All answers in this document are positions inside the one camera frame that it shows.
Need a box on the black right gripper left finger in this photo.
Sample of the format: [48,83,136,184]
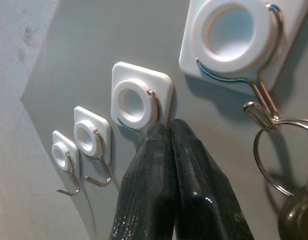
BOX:
[108,123,179,240]

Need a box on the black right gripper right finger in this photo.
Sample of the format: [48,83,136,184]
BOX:
[169,118,255,240]

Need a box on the silver bunch of keys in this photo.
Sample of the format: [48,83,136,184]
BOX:
[253,118,308,240]

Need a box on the white adhesive wire hook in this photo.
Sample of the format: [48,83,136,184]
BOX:
[178,0,308,132]
[73,105,113,188]
[110,62,176,134]
[51,129,81,196]

